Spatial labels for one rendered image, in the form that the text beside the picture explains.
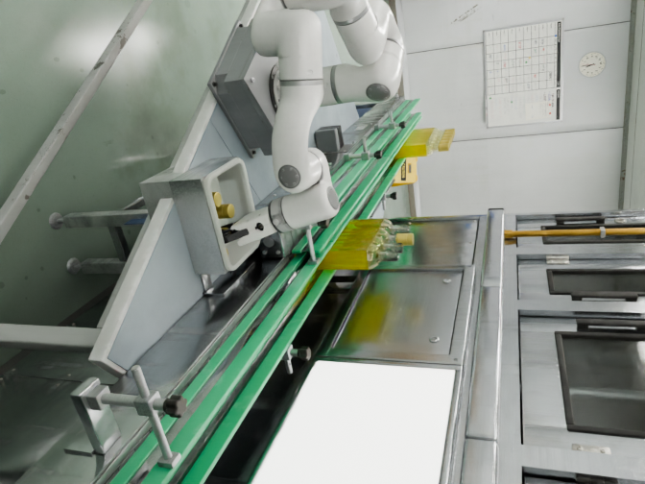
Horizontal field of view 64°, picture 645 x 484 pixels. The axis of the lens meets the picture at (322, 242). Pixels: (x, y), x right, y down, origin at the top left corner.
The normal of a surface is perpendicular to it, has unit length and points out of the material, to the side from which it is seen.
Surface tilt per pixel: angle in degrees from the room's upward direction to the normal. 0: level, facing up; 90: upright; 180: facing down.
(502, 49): 90
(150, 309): 0
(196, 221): 90
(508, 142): 90
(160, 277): 0
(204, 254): 90
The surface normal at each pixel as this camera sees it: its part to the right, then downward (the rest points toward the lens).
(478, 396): -0.16, -0.91
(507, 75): -0.31, 0.41
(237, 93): -0.18, 0.82
